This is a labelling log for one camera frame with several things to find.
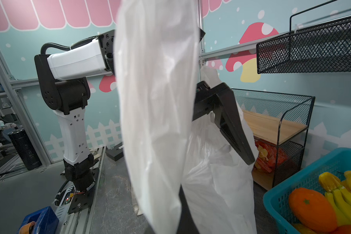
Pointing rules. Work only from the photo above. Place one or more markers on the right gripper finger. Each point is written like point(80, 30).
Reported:
point(186, 223)

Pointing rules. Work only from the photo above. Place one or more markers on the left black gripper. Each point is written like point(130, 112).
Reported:
point(221, 100)

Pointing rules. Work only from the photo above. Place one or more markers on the white plastic grocery bag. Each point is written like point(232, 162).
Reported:
point(156, 61)

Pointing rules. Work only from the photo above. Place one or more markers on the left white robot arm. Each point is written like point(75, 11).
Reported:
point(63, 72)

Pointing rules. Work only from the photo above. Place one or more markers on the red snack bag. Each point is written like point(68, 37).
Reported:
point(269, 157)

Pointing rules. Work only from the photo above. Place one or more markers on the teal plastic fruit basket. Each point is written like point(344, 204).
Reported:
point(276, 200)

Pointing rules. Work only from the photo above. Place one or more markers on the orange fruit left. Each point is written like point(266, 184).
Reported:
point(313, 210)

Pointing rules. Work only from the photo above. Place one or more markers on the blue electronics box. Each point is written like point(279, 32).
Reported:
point(43, 221)

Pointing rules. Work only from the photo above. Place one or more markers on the yellow banana bunch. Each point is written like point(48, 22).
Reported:
point(338, 194)

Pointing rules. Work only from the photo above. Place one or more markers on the black wire snack shelf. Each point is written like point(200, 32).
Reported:
point(281, 120)

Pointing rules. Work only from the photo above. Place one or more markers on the black mesh wall basket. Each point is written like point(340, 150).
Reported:
point(324, 47)

